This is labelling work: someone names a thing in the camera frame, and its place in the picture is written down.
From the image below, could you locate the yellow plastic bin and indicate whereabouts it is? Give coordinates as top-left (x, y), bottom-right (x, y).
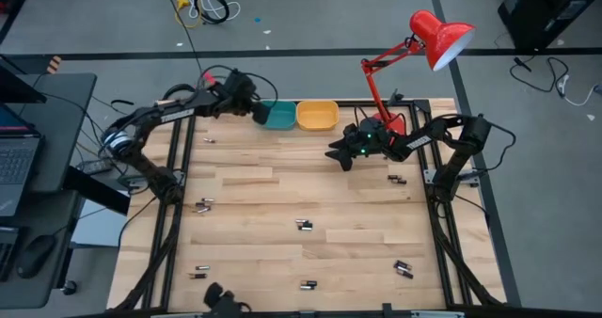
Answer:
top-left (296, 100), bottom-right (341, 132)

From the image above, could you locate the light grey box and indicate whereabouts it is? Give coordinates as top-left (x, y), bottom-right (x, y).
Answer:
top-left (70, 199), bottom-right (132, 248)

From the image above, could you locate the white floor cable with plug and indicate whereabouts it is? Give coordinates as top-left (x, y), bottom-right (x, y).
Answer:
top-left (556, 73), bottom-right (602, 107)

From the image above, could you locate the white coiled floor cable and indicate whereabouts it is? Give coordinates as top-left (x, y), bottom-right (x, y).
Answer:
top-left (185, 0), bottom-right (242, 23)

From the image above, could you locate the black floor cable with plug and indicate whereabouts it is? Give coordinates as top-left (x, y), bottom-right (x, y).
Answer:
top-left (510, 56), bottom-right (571, 94)

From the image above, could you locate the short black cable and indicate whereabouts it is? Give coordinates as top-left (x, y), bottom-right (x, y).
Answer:
top-left (110, 99), bottom-right (136, 115)

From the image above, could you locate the black monitor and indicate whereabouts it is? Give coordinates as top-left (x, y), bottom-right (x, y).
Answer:
top-left (0, 56), bottom-right (48, 105)

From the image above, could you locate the black coiled floor cable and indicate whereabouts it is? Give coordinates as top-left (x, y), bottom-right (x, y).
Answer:
top-left (196, 0), bottom-right (231, 25)

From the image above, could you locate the black side desk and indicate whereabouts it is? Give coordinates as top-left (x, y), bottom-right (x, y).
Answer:
top-left (0, 72), bottom-right (99, 310)

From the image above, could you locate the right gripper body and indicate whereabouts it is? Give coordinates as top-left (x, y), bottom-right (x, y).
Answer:
top-left (347, 125), bottom-right (391, 162)

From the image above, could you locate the yellow floor cable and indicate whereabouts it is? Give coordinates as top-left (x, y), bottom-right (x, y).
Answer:
top-left (174, 0), bottom-right (203, 30)

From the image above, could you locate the black power strip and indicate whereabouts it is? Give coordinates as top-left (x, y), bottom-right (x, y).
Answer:
top-left (77, 159), bottom-right (114, 176)

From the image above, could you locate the thick black cable loop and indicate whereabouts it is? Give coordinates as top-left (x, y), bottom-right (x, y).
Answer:
top-left (162, 82), bottom-right (197, 101)

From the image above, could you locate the red desk lamp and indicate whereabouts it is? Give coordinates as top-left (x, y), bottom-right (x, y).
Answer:
top-left (360, 9), bottom-right (477, 138)

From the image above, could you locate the dark laptop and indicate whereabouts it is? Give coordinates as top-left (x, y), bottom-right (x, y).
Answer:
top-left (0, 103), bottom-right (47, 218)

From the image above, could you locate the teal plastic bin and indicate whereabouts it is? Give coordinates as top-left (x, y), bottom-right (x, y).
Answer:
top-left (260, 100), bottom-right (298, 132)

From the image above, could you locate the black computer tower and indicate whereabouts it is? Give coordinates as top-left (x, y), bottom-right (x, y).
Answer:
top-left (497, 0), bottom-right (602, 52)

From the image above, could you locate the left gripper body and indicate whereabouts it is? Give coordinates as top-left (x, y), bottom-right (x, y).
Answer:
top-left (216, 85), bottom-right (258, 117)

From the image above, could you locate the long thin black cable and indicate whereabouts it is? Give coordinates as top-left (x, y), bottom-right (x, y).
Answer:
top-left (161, 0), bottom-right (204, 74)

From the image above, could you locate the black computer mouse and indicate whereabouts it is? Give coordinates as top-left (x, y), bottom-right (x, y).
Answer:
top-left (16, 234), bottom-right (58, 280)

